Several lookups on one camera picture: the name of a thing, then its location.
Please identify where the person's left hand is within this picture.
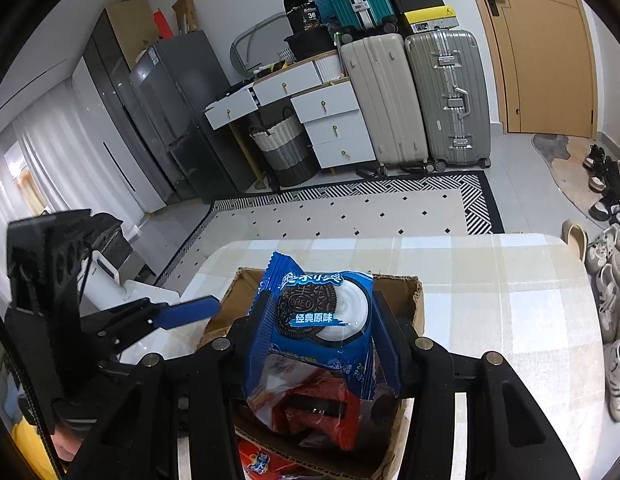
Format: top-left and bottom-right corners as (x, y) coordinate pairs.
(54, 422), (88, 466)

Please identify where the wooden door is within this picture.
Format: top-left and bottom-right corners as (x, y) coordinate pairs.
(460, 0), (598, 136)

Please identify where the oval grey framed mirror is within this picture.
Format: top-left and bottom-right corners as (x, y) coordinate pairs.
(230, 12), (291, 78)

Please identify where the beige suitcase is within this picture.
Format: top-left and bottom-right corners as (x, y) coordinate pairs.
(338, 34), (431, 171)

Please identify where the black white patterned rug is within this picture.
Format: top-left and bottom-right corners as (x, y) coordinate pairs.
(154, 170), (506, 291)

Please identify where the black glass cabinet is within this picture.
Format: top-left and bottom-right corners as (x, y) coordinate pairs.
(82, 8), (183, 206)

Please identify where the white drawer dresser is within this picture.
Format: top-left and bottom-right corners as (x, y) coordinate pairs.
(205, 52), (378, 176)

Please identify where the black printed box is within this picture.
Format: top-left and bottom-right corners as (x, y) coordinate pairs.
(284, 0), (331, 36)

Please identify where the red black snack packet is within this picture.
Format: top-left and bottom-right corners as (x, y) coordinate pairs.
(285, 379), (365, 453)

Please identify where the woven laundry basket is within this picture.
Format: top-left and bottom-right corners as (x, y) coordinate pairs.
(249, 107), (321, 187)

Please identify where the brown cardboard box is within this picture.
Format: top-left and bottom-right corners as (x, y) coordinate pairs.
(197, 266), (425, 480)

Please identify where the silver suitcase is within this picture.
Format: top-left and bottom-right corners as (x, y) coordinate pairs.
(404, 29), (492, 171)

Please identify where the grey irregular floor mat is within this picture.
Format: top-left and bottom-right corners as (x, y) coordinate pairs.
(531, 132), (607, 216)

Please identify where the small open cardboard carton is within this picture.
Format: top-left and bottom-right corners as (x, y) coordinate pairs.
(171, 0), (198, 36)

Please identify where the large cardboard carton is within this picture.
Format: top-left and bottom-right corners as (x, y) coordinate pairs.
(106, 0), (155, 68)

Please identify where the yellow black shoe box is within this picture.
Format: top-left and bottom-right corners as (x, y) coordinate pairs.
(400, 5), (461, 36)

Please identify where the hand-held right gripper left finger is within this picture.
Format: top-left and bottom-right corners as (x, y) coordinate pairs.
(64, 309), (261, 480)

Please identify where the white appliance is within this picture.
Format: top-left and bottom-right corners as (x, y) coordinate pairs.
(80, 252), (183, 366)

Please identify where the red paper item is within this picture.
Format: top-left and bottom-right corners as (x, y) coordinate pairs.
(152, 8), (175, 41)

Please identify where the checked tablecloth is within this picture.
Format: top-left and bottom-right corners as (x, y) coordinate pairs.
(175, 232), (606, 480)

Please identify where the white curtain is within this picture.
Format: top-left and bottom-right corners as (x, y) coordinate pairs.
(0, 110), (60, 306)

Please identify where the black bag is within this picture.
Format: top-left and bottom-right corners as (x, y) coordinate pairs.
(284, 27), (339, 61)

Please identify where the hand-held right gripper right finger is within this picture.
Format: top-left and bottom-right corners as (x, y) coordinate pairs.
(372, 290), (583, 480)

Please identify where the blue cookie packet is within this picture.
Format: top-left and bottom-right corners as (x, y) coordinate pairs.
(241, 251), (379, 433)

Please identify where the grey refrigerator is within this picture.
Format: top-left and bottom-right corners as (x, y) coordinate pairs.
(130, 30), (258, 204)

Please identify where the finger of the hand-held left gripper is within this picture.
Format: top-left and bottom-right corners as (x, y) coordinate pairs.
(82, 296), (221, 356)

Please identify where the red blue snack packet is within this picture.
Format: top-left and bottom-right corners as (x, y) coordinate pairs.
(237, 435), (291, 480)

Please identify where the group of shoes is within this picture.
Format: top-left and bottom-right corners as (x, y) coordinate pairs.
(560, 142), (620, 423)

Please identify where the white wardrobe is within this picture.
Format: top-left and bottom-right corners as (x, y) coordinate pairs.
(71, 57), (165, 213)

